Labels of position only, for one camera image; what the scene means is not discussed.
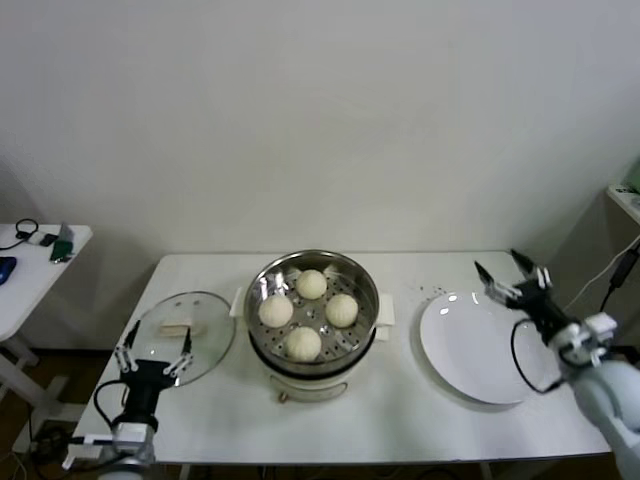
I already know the round glass pot lid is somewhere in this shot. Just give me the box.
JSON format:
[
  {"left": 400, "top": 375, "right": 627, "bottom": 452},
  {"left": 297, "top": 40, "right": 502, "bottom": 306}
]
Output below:
[{"left": 124, "top": 290, "right": 238, "bottom": 389}]

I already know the stainless steel steamer basket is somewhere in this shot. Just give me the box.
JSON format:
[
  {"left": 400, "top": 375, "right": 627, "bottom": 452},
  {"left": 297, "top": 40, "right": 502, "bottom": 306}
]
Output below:
[{"left": 229, "top": 249, "right": 396, "bottom": 369}]

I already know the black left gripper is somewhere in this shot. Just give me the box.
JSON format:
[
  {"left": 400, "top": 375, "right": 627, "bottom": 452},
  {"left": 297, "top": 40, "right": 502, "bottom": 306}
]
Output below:
[{"left": 114, "top": 319, "right": 195, "bottom": 424}]

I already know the white steamed baozi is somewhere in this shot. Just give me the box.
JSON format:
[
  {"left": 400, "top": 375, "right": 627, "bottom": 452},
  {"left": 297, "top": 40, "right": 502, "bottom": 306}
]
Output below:
[
  {"left": 258, "top": 295, "right": 294, "bottom": 329},
  {"left": 284, "top": 326, "right": 322, "bottom": 363},
  {"left": 296, "top": 268, "right": 329, "bottom": 300},
  {"left": 324, "top": 293, "right": 360, "bottom": 329}
]

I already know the white side table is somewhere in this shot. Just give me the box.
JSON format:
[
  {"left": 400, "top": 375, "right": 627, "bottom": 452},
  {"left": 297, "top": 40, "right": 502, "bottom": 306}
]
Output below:
[{"left": 0, "top": 223, "right": 95, "bottom": 451}]

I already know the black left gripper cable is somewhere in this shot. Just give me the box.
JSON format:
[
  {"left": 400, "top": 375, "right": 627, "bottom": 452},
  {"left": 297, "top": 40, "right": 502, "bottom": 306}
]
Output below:
[{"left": 94, "top": 382, "right": 126, "bottom": 436}]

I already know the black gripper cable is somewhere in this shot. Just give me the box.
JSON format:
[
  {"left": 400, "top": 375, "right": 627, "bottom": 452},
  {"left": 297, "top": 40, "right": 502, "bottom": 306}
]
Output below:
[
  {"left": 94, "top": 382, "right": 126, "bottom": 436},
  {"left": 510, "top": 319, "right": 564, "bottom": 396}
]

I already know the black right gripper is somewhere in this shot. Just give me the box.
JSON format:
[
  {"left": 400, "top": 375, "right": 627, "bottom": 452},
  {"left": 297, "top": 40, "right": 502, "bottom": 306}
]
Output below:
[{"left": 473, "top": 248, "right": 571, "bottom": 346}]

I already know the black looped cable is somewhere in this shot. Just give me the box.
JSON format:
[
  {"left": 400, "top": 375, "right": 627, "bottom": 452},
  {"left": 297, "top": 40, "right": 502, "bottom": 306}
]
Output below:
[{"left": 0, "top": 218, "right": 41, "bottom": 251}]

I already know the black coiled floor cable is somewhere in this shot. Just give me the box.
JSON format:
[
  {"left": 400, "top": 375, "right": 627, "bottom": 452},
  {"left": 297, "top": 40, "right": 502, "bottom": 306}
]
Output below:
[{"left": 29, "top": 423, "right": 74, "bottom": 454}]

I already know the white power cable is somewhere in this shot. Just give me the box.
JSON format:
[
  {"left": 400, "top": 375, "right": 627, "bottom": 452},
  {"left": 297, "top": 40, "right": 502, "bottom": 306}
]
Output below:
[{"left": 569, "top": 239, "right": 640, "bottom": 309}]

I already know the white shelf board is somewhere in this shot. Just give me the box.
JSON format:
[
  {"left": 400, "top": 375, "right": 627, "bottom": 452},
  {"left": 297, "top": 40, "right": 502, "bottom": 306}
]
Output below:
[{"left": 606, "top": 182, "right": 640, "bottom": 226}]

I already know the large white plate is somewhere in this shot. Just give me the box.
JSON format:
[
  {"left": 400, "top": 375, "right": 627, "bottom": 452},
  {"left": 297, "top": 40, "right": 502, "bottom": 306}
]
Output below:
[{"left": 418, "top": 290, "right": 546, "bottom": 405}]

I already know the green object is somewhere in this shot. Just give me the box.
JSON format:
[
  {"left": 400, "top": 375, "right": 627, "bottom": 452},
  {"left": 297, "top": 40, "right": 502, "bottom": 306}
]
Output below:
[{"left": 49, "top": 238, "right": 76, "bottom": 265}]

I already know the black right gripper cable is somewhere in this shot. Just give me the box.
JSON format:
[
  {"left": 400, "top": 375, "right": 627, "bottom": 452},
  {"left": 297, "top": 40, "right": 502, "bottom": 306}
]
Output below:
[{"left": 510, "top": 319, "right": 564, "bottom": 396}]

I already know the black power adapter cable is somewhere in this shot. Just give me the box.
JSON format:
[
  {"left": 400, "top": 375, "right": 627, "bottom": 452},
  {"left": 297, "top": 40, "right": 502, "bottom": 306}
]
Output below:
[{"left": 597, "top": 252, "right": 635, "bottom": 316}]

